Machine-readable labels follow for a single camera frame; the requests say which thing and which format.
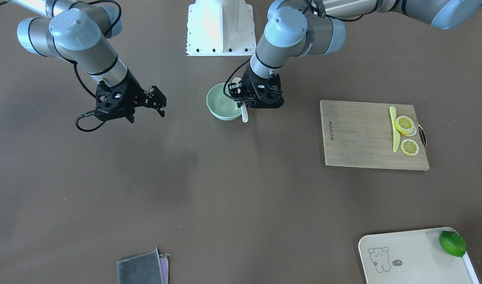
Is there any white spoon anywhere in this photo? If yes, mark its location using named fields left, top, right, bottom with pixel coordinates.
left=232, top=77, right=249, bottom=123

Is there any green bowl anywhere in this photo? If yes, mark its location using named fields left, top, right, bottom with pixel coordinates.
left=206, top=83, right=242, bottom=121

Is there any cream tray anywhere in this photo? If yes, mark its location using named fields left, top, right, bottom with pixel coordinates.
left=358, top=227, right=479, bottom=284

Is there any wooden cutting board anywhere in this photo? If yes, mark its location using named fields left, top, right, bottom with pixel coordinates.
left=320, top=99, right=430, bottom=171

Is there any stacked lemon slice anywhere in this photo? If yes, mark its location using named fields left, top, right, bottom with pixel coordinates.
left=405, top=128, right=417, bottom=136
left=396, top=116, right=415, bottom=133
left=402, top=126, right=416, bottom=136

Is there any yellow plastic knife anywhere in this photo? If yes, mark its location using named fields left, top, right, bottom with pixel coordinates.
left=389, top=106, right=400, bottom=153

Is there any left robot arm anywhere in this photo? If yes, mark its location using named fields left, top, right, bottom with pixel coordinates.
left=225, top=0, right=482, bottom=108

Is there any white pedestal column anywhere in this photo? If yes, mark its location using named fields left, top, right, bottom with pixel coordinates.
left=186, top=0, right=256, bottom=56

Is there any middle stacked lemon slice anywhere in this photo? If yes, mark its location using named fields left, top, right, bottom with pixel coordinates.
left=402, top=126, right=416, bottom=136

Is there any green lime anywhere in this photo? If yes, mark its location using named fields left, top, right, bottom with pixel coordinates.
left=439, top=230, right=467, bottom=258

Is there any back stacked lemon slice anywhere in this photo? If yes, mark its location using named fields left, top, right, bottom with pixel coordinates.
left=405, top=128, right=417, bottom=136

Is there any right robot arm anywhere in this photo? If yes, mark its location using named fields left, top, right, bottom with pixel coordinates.
left=11, top=0, right=145, bottom=123

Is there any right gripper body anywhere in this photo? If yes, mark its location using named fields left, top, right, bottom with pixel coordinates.
left=94, top=71, right=145, bottom=121

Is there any front stacked lemon slice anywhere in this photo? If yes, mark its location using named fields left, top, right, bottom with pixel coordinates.
left=396, top=116, right=415, bottom=133

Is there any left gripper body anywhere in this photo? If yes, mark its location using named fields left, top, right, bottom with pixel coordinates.
left=241, top=66, right=285, bottom=108

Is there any single lemon slice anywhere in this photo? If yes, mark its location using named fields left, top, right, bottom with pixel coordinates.
left=400, top=139, right=419, bottom=156

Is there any grey cloth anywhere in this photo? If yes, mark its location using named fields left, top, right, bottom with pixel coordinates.
left=117, top=248, right=170, bottom=284

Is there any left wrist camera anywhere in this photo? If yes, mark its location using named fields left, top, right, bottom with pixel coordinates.
left=227, top=81, right=248, bottom=103

